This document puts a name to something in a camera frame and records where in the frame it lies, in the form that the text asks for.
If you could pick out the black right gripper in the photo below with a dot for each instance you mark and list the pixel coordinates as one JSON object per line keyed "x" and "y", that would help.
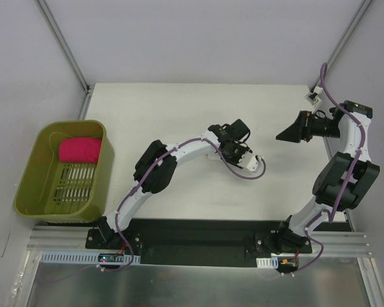
{"x": 304, "y": 126}

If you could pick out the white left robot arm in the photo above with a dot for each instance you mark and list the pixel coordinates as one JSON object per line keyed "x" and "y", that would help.
{"x": 155, "y": 168}

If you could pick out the aluminium frame post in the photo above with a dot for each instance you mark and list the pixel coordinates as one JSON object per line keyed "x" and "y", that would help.
{"x": 57, "y": 33}
{"x": 348, "y": 33}

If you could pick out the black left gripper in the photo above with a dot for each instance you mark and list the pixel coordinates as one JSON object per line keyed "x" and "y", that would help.
{"x": 235, "y": 153}

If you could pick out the olive green plastic basket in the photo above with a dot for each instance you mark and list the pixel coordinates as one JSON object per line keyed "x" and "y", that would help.
{"x": 65, "y": 192}

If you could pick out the right aluminium frame post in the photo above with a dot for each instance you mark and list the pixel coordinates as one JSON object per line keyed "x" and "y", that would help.
{"x": 348, "y": 33}

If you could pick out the white cable duct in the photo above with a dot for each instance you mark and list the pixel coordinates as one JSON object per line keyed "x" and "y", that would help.
{"x": 88, "y": 258}
{"x": 267, "y": 263}

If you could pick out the right white cable duct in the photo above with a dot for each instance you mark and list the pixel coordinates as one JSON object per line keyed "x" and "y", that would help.
{"x": 267, "y": 263}

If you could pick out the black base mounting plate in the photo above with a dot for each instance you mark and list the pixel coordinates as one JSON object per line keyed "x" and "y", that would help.
{"x": 213, "y": 243}

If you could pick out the left white cable duct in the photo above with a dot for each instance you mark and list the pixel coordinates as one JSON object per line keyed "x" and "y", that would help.
{"x": 88, "y": 258}

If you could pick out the left aluminium frame post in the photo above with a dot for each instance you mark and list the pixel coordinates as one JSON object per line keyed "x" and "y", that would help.
{"x": 57, "y": 33}

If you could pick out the white t shirt red print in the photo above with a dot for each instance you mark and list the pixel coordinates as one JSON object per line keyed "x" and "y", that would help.
{"x": 214, "y": 157}

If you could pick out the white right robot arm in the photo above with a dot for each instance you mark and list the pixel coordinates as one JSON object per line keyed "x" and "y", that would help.
{"x": 344, "y": 181}

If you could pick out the rolled pink t shirt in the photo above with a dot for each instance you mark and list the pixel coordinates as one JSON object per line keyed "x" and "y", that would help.
{"x": 80, "y": 150}

